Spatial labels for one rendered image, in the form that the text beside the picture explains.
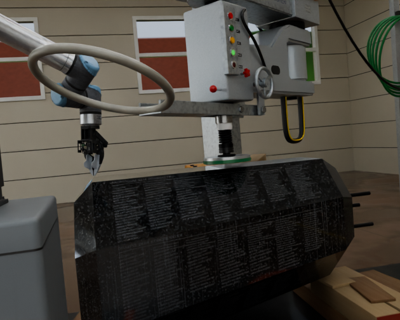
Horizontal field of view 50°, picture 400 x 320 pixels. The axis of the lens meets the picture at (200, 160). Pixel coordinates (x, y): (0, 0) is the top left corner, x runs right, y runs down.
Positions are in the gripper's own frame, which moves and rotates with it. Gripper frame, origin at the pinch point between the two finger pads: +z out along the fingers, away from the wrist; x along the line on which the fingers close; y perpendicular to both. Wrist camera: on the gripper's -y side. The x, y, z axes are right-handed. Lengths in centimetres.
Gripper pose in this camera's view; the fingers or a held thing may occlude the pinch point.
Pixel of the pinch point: (94, 172)
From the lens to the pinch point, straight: 188.4
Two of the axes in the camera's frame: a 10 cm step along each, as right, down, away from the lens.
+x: 9.6, -0.2, -3.0
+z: 0.2, 10.0, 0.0
